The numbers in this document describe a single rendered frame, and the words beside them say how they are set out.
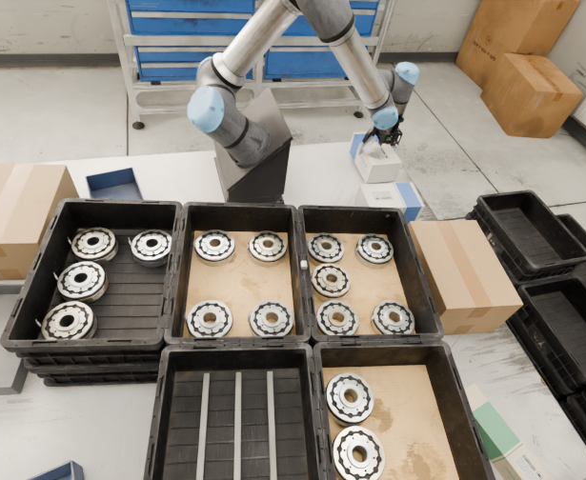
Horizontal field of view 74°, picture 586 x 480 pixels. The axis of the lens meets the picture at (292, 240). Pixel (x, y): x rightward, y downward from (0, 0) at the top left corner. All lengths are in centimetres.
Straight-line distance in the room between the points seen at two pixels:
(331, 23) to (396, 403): 86
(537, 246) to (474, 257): 81
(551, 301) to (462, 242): 83
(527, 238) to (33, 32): 348
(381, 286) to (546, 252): 106
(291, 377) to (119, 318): 42
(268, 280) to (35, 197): 67
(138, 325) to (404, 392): 62
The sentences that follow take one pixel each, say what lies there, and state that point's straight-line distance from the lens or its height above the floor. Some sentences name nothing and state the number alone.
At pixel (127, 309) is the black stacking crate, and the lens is 101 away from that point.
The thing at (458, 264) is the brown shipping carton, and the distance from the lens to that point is 118.
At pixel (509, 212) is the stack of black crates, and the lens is 208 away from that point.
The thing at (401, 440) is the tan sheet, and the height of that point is 83.
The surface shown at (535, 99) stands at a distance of 359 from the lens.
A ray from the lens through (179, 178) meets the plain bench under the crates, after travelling 148.
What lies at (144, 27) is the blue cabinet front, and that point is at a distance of 268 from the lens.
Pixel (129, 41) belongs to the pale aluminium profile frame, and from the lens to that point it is 268.
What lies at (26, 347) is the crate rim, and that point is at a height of 93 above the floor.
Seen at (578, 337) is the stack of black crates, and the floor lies 38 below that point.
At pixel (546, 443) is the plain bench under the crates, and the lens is 125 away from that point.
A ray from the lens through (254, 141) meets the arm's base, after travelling 122.
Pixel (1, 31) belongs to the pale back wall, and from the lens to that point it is 379.
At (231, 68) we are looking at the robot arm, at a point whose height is 112.
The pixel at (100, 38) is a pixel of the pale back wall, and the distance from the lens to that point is 367.
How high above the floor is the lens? 168
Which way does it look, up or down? 50 degrees down
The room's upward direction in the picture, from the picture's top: 10 degrees clockwise
